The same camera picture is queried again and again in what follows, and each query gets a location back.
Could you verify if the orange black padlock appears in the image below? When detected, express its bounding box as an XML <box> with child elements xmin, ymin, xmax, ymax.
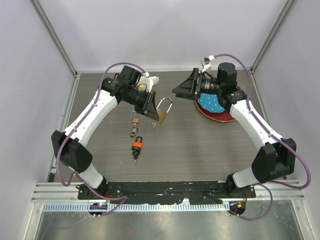
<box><xmin>131</xmin><ymin>136</ymin><xmax>143</xmax><ymax>152</ymax></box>

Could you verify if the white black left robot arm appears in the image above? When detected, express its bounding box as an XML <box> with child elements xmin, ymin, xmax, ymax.
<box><xmin>51</xmin><ymin>62</ymin><xmax>160</xmax><ymax>200</ymax></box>

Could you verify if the dark red round plate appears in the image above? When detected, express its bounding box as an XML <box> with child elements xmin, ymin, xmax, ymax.
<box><xmin>195</xmin><ymin>90</ymin><xmax>236</xmax><ymax>123</ymax></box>

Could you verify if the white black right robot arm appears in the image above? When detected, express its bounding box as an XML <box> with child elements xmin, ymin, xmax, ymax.
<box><xmin>172</xmin><ymin>62</ymin><xmax>297</xmax><ymax>198</ymax></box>

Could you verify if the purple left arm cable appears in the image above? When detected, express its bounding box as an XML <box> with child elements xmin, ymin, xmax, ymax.
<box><xmin>56</xmin><ymin>62</ymin><xmax>148</xmax><ymax>216</ymax></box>

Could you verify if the blue dotted dish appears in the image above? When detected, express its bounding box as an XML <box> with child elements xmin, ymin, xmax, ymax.
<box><xmin>196</xmin><ymin>93</ymin><xmax>225</xmax><ymax>114</ymax></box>

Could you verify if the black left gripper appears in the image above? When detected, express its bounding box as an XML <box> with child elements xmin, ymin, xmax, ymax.
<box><xmin>122</xmin><ymin>87</ymin><xmax>159</xmax><ymax>121</ymax></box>

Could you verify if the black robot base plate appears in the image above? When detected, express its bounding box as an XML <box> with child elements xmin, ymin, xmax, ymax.
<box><xmin>75</xmin><ymin>180</ymin><xmax>257</xmax><ymax>205</ymax></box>

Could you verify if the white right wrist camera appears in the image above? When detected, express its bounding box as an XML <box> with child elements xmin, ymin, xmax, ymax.
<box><xmin>200</xmin><ymin>55</ymin><xmax>215</xmax><ymax>73</ymax></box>

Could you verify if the small brass padlock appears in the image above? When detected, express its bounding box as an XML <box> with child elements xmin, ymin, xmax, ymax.
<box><xmin>130</xmin><ymin>110</ymin><xmax>139</xmax><ymax>125</ymax></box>

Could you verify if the large brass padlock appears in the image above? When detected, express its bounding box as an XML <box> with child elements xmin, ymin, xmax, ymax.
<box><xmin>156</xmin><ymin>97</ymin><xmax>173</xmax><ymax>124</ymax></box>

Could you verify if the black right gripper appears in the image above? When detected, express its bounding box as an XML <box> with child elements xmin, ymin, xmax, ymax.
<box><xmin>172</xmin><ymin>68</ymin><xmax>224</xmax><ymax>101</ymax></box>

